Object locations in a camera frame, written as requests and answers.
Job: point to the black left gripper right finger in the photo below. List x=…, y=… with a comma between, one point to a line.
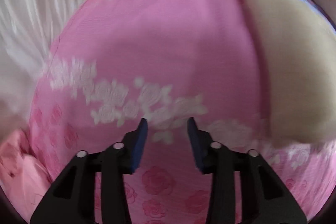
x=264, y=197

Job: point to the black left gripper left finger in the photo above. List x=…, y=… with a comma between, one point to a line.
x=71, y=197

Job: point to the cream knitted sweater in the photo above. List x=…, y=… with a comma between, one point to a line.
x=299, y=49

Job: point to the pink crumpled cloth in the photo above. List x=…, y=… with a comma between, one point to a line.
x=23, y=177

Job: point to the pink floral bed sheet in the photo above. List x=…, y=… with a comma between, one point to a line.
x=166, y=61

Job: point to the white satin curtain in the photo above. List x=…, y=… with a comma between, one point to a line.
x=27, y=29

